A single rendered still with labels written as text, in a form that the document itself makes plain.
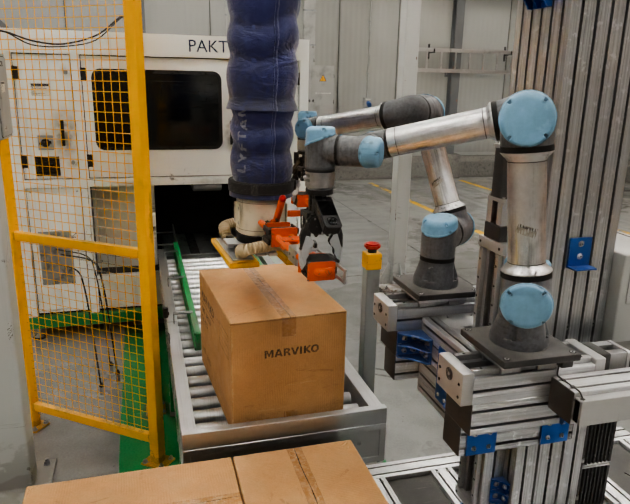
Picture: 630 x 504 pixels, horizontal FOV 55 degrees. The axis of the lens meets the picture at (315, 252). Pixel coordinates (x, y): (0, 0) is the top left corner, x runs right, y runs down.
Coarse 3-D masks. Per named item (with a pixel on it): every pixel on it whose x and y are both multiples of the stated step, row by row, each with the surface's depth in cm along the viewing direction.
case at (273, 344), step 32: (224, 288) 225; (256, 288) 226; (288, 288) 227; (320, 288) 227; (224, 320) 202; (256, 320) 196; (288, 320) 199; (320, 320) 203; (224, 352) 206; (256, 352) 198; (288, 352) 202; (320, 352) 206; (224, 384) 211; (256, 384) 201; (288, 384) 205; (320, 384) 210; (256, 416) 204
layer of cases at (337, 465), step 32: (320, 448) 198; (352, 448) 198; (96, 480) 180; (128, 480) 180; (160, 480) 181; (192, 480) 181; (224, 480) 181; (256, 480) 181; (288, 480) 182; (320, 480) 182; (352, 480) 182
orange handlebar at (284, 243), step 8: (288, 216) 220; (296, 216) 221; (264, 224) 198; (280, 240) 181; (288, 240) 177; (296, 240) 178; (288, 248) 173; (296, 256) 166; (320, 272) 153; (328, 272) 153
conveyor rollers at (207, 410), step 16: (176, 272) 376; (192, 272) 378; (176, 288) 350; (192, 288) 352; (176, 304) 324; (192, 352) 267; (192, 368) 250; (192, 384) 241; (208, 384) 243; (192, 400) 225; (208, 400) 226; (208, 416) 217; (224, 416) 218
